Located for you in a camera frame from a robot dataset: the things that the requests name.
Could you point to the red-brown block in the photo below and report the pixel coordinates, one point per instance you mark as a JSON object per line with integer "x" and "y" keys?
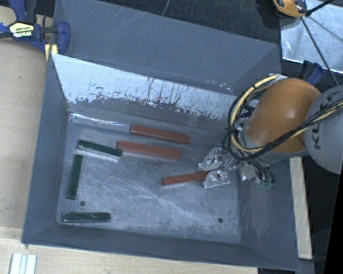
{"x": 160, "y": 134}
{"x": 184, "y": 178}
{"x": 148, "y": 150}

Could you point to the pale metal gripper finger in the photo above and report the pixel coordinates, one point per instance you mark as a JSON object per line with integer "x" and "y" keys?
{"x": 218, "y": 179}
{"x": 216, "y": 160}

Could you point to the grey metal bin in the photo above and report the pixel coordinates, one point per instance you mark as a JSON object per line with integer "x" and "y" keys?
{"x": 147, "y": 201}

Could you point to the dark green flat block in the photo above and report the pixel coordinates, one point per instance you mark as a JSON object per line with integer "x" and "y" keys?
{"x": 86, "y": 217}
{"x": 74, "y": 176}
{"x": 100, "y": 148}

